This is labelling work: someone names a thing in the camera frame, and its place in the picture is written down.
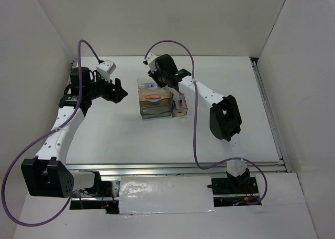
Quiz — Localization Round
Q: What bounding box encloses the red gel pen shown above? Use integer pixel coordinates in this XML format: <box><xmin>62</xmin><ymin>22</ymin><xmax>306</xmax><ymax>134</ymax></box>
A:
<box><xmin>178</xmin><ymin>93</ymin><xmax>183</xmax><ymax>108</ymax></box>

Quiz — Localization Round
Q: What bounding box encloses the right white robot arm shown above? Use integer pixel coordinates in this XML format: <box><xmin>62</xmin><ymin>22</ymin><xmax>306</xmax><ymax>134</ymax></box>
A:
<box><xmin>143</xmin><ymin>53</ymin><xmax>250</xmax><ymax>193</ymax></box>

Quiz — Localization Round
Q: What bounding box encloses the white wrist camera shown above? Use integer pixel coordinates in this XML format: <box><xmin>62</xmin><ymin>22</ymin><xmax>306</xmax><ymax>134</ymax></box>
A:
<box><xmin>143</xmin><ymin>52</ymin><xmax>158</xmax><ymax>71</ymax></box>
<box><xmin>96</xmin><ymin>60</ymin><xmax>116</xmax><ymax>81</ymax></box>

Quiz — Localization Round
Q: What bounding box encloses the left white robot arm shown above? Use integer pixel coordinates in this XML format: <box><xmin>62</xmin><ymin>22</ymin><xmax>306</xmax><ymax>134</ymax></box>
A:
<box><xmin>21</xmin><ymin>60</ymin><xmax>128</xmax><ymax>198</ymax></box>

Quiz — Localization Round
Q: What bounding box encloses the tiered clear stationery organizer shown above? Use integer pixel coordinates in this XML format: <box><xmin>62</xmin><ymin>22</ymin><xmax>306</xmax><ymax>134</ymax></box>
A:
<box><xmin>137</xmin><ymin>78</ymin><xmax>172</xmax><ymax>119</ymax></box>

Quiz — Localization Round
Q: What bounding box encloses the black gel pen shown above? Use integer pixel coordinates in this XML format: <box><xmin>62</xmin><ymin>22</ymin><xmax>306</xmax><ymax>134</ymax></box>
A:
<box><xmin>172</xmin><ymin>93</ymin><xmax>176</xmax><ymax>109</ymax></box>

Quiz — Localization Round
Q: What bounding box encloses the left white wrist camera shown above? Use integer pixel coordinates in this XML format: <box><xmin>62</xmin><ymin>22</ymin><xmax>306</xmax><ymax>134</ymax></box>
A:
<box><xmin>96</xmin><ymin>60</ymin><xmax>116</xmax><ymax>81</ymax></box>

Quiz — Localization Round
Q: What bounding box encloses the small blue cap bottle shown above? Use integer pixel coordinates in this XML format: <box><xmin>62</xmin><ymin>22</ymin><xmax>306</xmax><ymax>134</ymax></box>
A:
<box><xmin>140</xmin><ymin>83</ymin><xmax>159</xmax><ymax>90</ymax></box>

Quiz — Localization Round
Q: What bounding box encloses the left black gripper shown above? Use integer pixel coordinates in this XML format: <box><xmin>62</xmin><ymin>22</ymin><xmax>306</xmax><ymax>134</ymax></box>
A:
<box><xmin>86</xmin><ymin>71</ymin><xmax>128</xmax><ymax>104</ymax></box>

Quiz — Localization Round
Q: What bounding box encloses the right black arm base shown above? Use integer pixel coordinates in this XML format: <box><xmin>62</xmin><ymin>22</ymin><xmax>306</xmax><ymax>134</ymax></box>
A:
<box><xmin>207</xmin><ymin>177</ymin><xmax>259</xmax><ymax>196</ymax></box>

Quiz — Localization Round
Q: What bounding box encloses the orange transparent case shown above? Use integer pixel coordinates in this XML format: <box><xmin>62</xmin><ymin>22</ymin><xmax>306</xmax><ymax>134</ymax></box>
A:
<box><xmin>144</xmin><ymin>94</ymin><xmax>161</xmax><ymax>100</ymax></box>

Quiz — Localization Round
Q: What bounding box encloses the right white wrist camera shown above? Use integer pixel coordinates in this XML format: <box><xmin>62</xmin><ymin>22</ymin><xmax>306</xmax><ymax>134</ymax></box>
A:
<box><xmin>143</xmin><ymin>52</ymin><xmax>158</xmax><ymax>71</ymax></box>

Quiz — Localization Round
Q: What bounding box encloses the white foil sheet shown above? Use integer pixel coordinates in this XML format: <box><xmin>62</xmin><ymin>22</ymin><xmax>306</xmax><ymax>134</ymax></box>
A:
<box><xmin>119</xmin><ymin>176</ymin><xmax>215</xmax><ymax>214</ymax></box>

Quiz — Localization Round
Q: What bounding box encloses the clear pen tray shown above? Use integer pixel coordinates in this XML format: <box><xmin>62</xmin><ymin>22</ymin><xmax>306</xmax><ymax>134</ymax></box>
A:
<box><xmin>170</xmin><ymin>89</ymin><xmax>188</xmax><ymax>117</ymax></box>

